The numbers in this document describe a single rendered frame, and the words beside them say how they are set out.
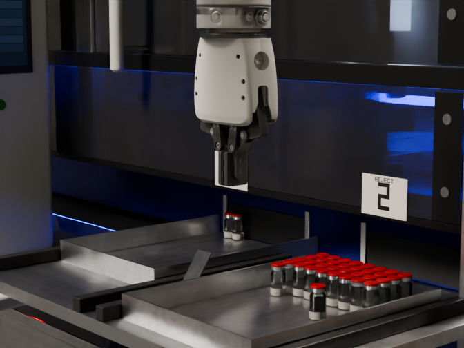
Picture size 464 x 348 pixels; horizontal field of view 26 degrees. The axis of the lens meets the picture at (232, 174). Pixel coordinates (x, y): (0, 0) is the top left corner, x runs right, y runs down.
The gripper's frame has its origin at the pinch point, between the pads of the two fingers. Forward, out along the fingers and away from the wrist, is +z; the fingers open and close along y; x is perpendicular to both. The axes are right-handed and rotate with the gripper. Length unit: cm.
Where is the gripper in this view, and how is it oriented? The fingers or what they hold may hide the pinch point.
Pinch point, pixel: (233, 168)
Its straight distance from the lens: 116.6
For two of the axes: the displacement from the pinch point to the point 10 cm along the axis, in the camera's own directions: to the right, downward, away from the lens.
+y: -6.5, -1.1, 7.5
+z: 0.0, 9.9, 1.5
